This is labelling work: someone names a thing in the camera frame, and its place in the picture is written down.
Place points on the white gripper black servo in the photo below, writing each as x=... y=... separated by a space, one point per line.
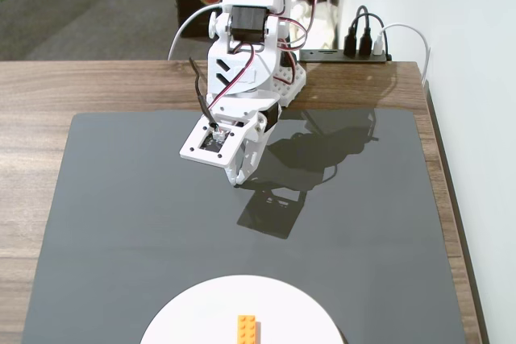
x=251 y=116

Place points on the orange lego block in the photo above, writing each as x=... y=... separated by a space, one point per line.
x=246 y=330

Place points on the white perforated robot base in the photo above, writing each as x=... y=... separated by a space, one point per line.
x=288 y=86

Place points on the white round plate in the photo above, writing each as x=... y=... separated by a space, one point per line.
x=193 y=312

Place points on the black usb hub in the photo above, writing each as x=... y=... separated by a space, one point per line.
x=322 y=56

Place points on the dark grey mat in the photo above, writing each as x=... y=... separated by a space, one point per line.
x=121 y=219

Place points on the white crumpled cloth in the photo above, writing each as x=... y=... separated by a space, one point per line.
x=324 y=21

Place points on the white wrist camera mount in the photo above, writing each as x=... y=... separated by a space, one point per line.
x=201 y=148

